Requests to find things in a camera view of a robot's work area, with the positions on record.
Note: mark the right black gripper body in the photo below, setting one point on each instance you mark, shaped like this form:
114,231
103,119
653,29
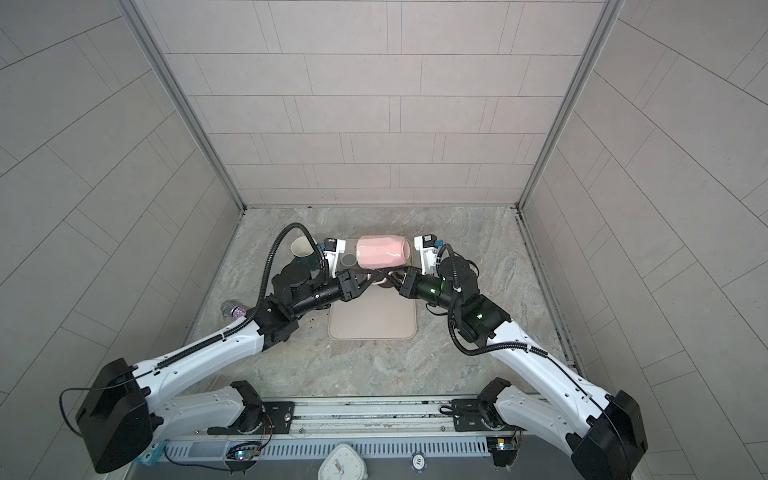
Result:
424,288

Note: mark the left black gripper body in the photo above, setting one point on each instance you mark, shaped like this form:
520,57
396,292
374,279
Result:
338,289

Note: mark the pink mug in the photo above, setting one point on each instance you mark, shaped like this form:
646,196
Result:
382,251

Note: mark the dark green mug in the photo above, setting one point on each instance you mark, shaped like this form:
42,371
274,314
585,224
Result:
304,254

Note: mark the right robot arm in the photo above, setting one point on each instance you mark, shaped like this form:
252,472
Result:
603,433

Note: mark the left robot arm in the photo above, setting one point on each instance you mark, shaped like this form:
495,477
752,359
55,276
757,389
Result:
130,407

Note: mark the grey mug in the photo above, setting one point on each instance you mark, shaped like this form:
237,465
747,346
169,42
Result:
348,261

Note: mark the beige plastic tray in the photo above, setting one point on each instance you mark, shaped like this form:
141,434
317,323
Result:
378,314

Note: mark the purple glitter tube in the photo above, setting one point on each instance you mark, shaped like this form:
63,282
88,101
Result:
233,309

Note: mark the round blue badge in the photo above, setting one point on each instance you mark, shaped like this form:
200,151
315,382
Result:
418,461

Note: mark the white kitchen timer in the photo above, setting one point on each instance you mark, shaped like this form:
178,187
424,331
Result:
343,463

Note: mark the right circuit board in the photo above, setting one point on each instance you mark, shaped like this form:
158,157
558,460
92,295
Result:
503,450

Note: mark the circuit board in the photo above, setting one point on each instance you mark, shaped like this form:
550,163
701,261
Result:
244,452
503,450

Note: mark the left circuit board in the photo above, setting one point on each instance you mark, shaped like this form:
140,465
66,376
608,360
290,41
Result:
244,452

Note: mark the blue tag block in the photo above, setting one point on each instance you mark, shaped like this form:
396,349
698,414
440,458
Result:
152,455

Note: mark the aluminium mounting rail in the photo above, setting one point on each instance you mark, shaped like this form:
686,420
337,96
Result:
384,414

